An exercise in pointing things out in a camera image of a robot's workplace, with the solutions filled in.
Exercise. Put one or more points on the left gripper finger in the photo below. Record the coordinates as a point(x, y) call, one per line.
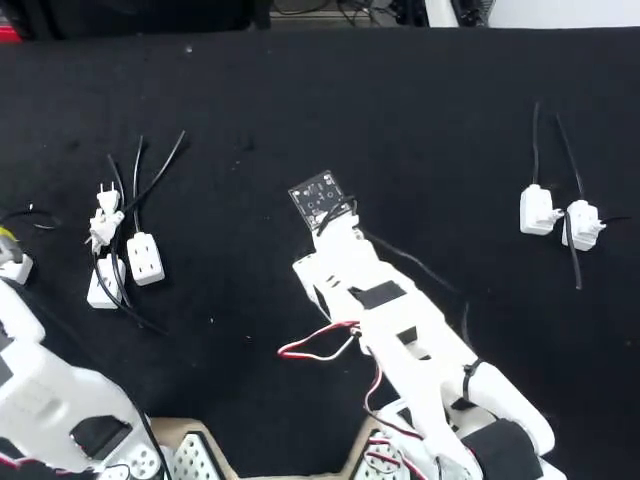
point(10, 249)
point(5, 233)

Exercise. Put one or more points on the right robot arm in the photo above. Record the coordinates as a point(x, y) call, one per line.
point(400, 345)

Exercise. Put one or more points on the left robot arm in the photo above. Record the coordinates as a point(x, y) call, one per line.
point(45, 385)

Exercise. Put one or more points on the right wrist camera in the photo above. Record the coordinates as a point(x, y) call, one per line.
point(320, 196)

